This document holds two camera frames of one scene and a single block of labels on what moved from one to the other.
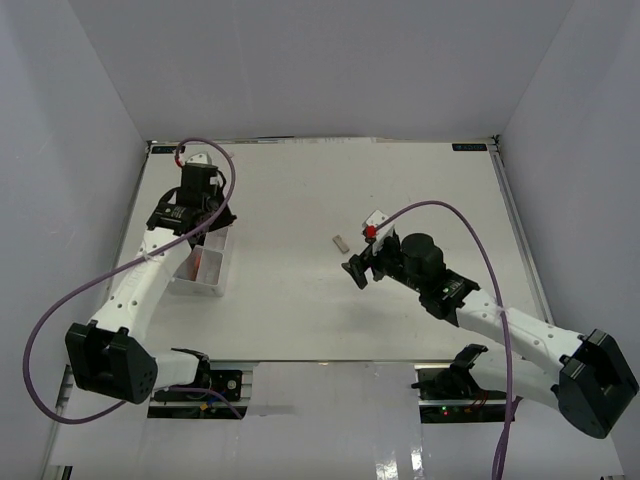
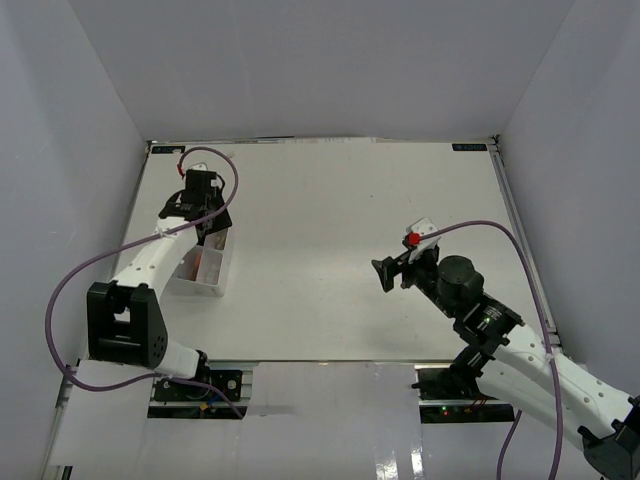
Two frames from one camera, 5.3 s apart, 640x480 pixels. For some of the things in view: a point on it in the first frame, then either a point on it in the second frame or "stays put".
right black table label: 469,147 stays put
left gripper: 224,220 stays put
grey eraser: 341,244 to 220,241
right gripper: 358,265 to 388,268
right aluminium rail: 523,243 stays put
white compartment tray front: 201,273 stays put
